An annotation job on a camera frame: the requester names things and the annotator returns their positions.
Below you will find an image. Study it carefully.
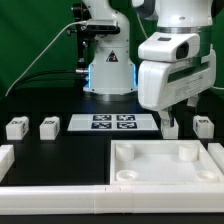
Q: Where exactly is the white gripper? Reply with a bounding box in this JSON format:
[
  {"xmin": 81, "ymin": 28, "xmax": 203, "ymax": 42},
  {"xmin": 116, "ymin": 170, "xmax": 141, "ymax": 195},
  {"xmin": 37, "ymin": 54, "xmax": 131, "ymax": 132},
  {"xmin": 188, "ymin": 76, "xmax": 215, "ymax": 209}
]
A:
[{"xmin": 138, "ymin": 49, "xmax": 216, "ymax": 128}]

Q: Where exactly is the white square tabletop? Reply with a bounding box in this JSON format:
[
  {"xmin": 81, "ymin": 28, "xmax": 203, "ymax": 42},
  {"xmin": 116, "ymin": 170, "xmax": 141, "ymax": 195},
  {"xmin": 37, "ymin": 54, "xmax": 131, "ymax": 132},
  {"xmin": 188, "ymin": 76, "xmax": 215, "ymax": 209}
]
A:
[{"xmin": 110, "ymin": 140, "xmax": 224, "ymax": 185}]

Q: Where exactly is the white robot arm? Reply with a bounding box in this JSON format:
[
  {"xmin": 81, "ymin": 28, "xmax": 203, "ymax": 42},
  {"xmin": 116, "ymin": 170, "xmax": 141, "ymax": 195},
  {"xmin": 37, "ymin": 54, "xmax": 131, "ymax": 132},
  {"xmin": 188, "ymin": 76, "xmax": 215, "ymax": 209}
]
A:
[{"xmin": 82, "ymin": 0, "xmax": 216, "ymax": 121}]

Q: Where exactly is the white right obstacle bar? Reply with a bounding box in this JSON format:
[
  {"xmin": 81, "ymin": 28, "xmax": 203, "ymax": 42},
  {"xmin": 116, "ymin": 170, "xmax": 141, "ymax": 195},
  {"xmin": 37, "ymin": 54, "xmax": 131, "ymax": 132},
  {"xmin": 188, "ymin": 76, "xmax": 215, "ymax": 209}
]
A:
[{"xmin": 208, "ymin": 143, "xmax": 224, "ymax": 174}]

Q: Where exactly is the white obstacle bar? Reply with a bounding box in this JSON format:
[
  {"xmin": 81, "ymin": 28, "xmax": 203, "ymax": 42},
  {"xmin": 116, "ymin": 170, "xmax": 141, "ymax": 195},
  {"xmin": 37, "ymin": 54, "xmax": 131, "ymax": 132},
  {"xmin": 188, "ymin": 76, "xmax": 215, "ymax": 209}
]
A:
[
  {"xmin": 0, "ymin": 183, "xmax": 224, "ymax": 215},
  {"xmin": 208, "ymin": 143, "xmax": 224, "ymax": 174},
  {"xmin": 0, "ymin": 145, "xmax": 15, "ymax": 182}
]

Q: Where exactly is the white front obstacle bar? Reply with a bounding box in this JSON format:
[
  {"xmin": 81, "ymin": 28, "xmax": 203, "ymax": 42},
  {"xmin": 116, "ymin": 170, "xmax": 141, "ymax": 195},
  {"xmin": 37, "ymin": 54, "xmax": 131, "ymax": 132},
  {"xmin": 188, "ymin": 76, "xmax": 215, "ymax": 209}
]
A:
[{"xmin": 0, "ymin": 183, "xmax": 224, "ymax": 215}]

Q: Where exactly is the white left obstacle bar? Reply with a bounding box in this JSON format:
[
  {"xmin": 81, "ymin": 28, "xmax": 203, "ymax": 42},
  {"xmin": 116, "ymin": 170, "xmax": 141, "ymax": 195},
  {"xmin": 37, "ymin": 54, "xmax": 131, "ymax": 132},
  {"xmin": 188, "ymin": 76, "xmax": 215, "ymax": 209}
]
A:
[{"xmin": 0, "ymin": 145, "xmax": 15, "ymax": 182}]

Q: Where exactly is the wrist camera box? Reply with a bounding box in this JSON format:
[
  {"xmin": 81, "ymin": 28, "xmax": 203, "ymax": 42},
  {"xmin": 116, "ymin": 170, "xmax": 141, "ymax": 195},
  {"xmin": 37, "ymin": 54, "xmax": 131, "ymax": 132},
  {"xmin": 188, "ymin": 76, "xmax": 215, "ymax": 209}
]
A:
[{"xmin": 138, "ymin": 32, "xmax": 200, "ymax": 62}]

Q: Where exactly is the white marker base plate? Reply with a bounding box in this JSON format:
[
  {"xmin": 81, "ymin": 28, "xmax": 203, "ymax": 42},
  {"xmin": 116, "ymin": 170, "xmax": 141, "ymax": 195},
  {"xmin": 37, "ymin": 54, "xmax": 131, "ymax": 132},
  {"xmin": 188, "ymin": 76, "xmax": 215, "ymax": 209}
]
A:
[{"xmin": 68, "ymin": 114, "xmax": 158, "ymax": 132}]

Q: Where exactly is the grey camera on mount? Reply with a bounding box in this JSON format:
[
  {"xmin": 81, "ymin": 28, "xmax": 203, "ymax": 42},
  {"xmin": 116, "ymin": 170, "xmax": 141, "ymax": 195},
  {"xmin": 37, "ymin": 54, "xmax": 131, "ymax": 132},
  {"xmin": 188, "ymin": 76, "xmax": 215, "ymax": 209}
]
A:
[{"xmin": 81, "ymin": 19, "xmax": 120, "ymax": 34}]

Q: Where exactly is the white cable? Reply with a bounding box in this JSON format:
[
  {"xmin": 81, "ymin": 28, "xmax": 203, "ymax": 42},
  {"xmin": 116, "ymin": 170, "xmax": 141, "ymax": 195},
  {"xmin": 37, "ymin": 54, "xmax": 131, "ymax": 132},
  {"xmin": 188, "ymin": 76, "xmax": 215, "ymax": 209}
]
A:
[{"xmin": 4, "ymin": 21, "xmax": 88, "ymax": 98}]

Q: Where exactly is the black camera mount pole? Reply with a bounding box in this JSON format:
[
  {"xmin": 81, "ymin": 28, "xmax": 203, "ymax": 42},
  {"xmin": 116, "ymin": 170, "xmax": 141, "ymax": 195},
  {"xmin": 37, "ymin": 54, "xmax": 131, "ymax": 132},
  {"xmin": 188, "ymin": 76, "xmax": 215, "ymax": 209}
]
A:
[{"xmin": 67, "ymin": 3, "xmax": 90, "ymax": 87}]

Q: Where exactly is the black cable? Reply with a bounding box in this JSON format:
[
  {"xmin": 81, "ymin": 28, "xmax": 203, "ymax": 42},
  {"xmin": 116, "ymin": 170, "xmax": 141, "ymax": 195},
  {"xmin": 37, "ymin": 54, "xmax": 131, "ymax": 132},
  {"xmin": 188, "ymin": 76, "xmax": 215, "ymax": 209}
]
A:
[{"xmin": 13, "ymin": 69, "xmax": 84, "ymax": 90}]

